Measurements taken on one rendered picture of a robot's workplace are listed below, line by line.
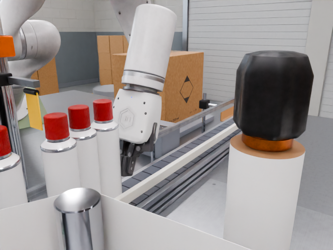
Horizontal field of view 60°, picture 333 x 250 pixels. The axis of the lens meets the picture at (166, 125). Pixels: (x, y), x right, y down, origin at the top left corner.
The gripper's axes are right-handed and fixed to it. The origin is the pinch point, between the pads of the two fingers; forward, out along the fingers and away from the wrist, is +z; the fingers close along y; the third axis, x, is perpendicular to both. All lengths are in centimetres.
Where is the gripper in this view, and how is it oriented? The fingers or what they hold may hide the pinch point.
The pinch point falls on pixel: (126, 165)
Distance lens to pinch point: 59.4
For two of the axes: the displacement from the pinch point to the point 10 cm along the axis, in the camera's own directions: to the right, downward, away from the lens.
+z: -2.0, 9.8, 0.2
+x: 5.4, 0.9, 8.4
